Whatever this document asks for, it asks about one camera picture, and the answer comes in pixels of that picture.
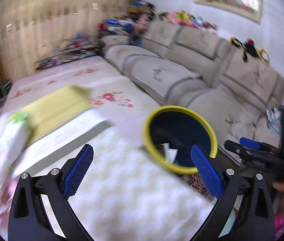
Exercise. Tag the yellow black plush toy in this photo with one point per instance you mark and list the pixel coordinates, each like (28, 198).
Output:
(249, 49)

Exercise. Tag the heap of bags and toys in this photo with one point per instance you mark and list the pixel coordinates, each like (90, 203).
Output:
(121, 22)

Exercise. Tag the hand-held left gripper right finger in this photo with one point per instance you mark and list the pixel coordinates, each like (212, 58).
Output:
(207, 170)

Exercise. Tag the low glass shelf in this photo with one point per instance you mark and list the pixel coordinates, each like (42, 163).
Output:
(66, 56)

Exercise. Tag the beige curtain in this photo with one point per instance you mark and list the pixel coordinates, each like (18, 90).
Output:
(56, 25)

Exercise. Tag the yellow rimmed dark bin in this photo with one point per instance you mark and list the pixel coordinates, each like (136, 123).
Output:
(174, 108)

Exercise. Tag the pile of plush toys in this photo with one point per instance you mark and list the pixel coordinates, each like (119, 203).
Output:
(187, 18)

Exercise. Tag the beige sofa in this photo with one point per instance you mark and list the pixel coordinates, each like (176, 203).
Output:
(194, 80)

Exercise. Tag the blue white packet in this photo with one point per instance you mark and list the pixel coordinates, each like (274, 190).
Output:
(273, 119)

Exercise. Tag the floral mat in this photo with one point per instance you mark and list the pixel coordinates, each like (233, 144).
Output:
(81, 80)

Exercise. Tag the stack of cardboard boxes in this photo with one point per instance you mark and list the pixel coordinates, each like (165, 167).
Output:
(134, 0)

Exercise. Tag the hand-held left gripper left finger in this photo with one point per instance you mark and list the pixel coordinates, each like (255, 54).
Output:
(79, 170)

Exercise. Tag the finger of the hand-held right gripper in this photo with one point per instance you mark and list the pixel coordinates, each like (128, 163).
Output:
(237, 150)
(251, 143)

